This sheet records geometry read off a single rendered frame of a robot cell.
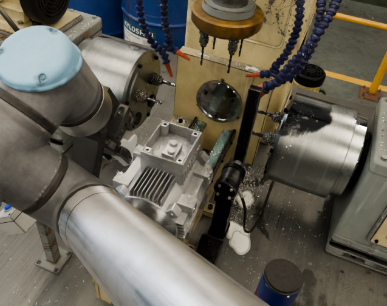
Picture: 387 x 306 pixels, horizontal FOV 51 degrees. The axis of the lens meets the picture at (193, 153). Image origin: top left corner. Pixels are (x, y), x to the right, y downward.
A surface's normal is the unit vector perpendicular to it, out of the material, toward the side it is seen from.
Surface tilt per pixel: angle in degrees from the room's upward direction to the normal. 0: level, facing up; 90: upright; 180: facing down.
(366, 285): 0
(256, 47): 90
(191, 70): 90
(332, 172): 73
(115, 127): 30
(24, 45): 25
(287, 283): 0
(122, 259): 42
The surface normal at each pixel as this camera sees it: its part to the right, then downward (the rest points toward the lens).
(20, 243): 0.09, -0.72
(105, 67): -0.15, -0.22
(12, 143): 0.59, 0.19
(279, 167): -0.38, 0.64
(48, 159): 0.77, -0.43
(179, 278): -0.23, -0.90
